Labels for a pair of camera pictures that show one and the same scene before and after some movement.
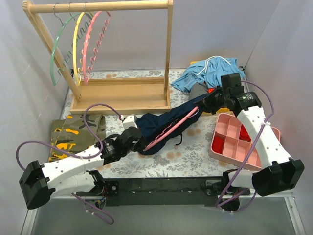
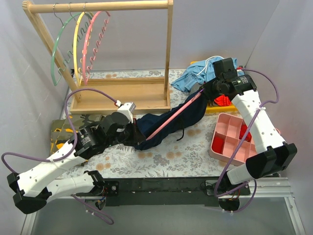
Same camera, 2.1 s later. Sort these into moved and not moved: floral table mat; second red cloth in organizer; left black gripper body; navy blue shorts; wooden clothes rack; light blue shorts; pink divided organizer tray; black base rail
Moved: left black gripper body; navy blue shorts
Not moved: pink divided organizer tray; wooden clothes rack; second red cloth in organizer; black base rail; floral table mat; light blue shorts
